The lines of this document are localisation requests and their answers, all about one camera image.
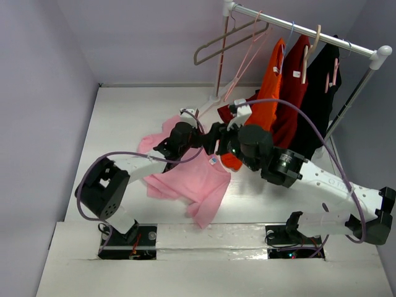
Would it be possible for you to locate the pink t shirt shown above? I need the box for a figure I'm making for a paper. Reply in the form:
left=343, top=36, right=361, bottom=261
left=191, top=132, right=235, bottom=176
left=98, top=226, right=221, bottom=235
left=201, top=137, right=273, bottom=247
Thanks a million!
left=137, top=114, right=232, bottom=230

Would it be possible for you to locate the pink wire hanger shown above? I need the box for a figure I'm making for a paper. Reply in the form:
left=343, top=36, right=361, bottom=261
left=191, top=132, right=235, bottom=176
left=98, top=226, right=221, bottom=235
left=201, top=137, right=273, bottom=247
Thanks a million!
left=223, top=11, right=267, bottom=102

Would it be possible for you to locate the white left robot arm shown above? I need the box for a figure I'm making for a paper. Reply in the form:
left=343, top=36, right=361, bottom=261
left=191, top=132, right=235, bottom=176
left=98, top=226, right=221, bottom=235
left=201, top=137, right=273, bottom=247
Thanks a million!
left=75, top=119, right=204, bottom=244

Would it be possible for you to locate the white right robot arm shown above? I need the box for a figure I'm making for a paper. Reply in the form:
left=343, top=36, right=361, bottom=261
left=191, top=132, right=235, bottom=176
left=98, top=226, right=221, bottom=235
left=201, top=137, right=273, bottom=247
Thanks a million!
left=202, top=123, right=395, bottom=246

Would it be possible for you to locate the orange t shirt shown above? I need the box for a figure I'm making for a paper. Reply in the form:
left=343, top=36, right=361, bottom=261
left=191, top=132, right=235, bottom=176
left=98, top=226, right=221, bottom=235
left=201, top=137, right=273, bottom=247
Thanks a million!
left=220, top=38, right=285, bottom=171

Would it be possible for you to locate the dark red t shirt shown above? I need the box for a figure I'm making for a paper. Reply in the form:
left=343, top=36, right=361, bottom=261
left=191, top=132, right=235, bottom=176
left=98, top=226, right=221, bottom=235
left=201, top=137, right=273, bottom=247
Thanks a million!
left=217, top=34, right=311, bottom=149

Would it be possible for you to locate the grey velvet hanger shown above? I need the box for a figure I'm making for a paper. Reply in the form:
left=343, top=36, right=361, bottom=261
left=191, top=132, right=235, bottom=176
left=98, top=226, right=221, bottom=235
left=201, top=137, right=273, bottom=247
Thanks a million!
left=193, top=19, right=270, bottom=66

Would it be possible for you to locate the black t shirt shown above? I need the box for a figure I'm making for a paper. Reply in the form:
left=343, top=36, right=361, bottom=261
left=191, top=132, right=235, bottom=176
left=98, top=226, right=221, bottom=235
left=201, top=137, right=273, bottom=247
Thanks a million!
left=290, top=44, right=342, bottom=160

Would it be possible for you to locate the wooden hanger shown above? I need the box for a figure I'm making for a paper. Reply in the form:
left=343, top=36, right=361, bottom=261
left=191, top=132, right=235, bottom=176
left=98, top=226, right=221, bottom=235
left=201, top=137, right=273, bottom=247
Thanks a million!
left=301, top=24, right=322, bottom=84

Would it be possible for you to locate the pink clip hanger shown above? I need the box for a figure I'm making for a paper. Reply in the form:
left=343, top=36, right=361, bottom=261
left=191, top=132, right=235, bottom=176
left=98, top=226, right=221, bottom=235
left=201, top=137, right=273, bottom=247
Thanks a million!
left=325, top=58, right=339, bottom=93

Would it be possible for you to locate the white metal clothes rack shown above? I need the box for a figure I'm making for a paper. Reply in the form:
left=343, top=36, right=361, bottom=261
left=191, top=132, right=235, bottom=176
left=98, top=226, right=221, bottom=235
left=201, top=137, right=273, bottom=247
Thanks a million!
left=199, top=1, right=392, bottom=139

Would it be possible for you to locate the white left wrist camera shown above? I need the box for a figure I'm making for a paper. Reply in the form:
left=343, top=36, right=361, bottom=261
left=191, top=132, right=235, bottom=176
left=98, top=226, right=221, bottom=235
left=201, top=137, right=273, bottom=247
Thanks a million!
left=179, top=107, right=199, bottom=128

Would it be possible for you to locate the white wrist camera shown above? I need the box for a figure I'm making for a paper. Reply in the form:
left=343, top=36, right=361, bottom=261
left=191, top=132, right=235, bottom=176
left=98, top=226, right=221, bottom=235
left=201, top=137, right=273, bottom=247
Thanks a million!
left=179, top=107, right=199, bottom=128
left=227, top=99, right=252, bottom=131

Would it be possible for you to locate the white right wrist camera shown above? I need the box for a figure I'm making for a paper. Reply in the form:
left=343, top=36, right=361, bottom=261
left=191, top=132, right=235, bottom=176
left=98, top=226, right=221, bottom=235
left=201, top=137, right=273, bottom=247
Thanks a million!
left=227, top=99, right=252, bottom=131

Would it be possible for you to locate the blue wire hanger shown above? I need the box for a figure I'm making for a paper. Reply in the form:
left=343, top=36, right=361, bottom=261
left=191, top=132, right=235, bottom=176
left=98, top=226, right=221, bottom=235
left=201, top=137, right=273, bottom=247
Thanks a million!
left=279, top=21, right=295, bottom=74

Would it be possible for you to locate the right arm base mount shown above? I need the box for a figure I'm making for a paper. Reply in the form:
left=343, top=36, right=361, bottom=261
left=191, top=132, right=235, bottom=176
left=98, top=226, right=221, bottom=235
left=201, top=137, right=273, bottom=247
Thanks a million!
left=264, top=212, right=325, bottom=259

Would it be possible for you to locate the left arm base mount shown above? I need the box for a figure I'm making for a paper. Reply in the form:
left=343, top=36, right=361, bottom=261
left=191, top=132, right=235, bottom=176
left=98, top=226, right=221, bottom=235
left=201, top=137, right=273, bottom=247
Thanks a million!
left=98, top=222, right=157, bottom=260

